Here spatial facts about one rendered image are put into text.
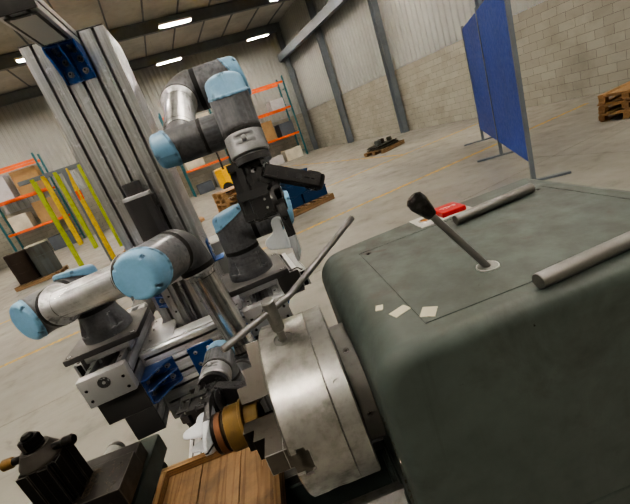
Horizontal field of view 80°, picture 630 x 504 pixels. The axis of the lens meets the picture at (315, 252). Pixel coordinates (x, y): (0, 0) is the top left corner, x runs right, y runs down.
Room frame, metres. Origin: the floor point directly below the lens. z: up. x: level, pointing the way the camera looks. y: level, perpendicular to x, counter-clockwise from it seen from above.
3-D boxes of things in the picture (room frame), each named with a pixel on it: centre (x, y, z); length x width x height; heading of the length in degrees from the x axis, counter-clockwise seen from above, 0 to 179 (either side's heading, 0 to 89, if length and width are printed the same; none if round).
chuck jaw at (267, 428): (0.52, 0.17, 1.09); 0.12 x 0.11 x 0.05; 3
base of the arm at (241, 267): (1.23, 0.23, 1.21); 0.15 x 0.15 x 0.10
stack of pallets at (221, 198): (10.24, 1.37, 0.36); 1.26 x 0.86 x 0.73; 119
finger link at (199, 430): (0.60, 0.32, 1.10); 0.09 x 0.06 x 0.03; 2
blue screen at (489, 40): (6.35, -3.62, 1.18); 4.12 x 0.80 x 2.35; 159
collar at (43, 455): (0.66, 0.66, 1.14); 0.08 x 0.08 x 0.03
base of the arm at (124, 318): (1.16, 0.72, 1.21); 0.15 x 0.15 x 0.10
